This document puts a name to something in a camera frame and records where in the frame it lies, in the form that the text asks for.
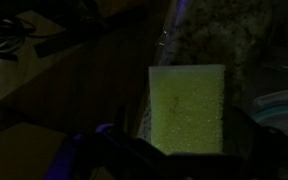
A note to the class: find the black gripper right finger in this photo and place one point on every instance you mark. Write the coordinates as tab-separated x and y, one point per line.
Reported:
250	140

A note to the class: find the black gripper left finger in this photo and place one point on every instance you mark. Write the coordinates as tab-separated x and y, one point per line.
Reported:
125	140

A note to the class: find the yellow sponge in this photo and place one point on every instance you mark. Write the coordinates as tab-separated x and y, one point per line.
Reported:
187	110

